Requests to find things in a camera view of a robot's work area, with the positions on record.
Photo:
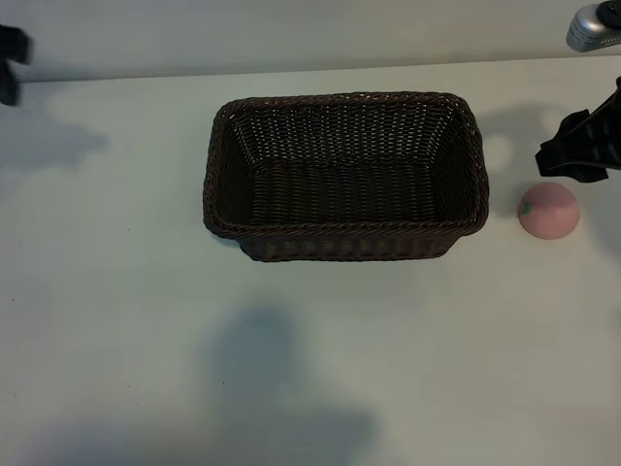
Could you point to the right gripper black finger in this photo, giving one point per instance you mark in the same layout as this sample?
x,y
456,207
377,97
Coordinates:
x,y
592,175
582,148

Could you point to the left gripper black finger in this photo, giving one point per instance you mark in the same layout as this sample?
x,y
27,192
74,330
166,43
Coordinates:
x,y
14,43
9,85

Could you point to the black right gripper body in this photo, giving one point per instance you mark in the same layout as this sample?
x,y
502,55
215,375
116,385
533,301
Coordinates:
x,y
615,99

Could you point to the pink peach with green leaf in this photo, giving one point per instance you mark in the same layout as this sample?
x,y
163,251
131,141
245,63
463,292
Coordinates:
x,y
553,213

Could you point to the dark brown woven basket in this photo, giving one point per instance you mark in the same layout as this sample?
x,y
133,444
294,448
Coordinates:
x,y
339,204

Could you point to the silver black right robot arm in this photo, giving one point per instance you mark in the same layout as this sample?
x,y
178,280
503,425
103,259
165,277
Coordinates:
x,y
584,29

